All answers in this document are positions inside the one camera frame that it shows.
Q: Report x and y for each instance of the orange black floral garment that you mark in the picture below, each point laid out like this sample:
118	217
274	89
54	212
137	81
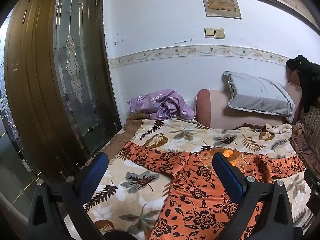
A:
197	192

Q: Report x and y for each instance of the small framed wall picture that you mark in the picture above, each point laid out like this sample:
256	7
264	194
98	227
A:
221	4

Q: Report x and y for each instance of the purple floral cloth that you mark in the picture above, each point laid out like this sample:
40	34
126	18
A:
165	105

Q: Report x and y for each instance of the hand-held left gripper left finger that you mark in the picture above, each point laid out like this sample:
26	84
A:
93	172

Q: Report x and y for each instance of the beige leaf print blanket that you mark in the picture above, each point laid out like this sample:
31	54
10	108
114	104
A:
130	180

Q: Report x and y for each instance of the brown patterned cloth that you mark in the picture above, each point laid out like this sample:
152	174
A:
308	135

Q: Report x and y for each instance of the wooden door with glass panel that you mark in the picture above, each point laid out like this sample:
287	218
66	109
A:
50	80

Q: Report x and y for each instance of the grey pillow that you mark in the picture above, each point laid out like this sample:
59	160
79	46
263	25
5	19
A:
257	95

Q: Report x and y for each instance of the black hanging garment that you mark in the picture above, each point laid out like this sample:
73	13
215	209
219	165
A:
306	77

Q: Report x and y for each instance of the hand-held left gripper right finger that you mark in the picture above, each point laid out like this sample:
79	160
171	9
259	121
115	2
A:
228	173

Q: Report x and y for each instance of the beige wall switch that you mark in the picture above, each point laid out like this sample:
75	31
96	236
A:
219	33
209	32

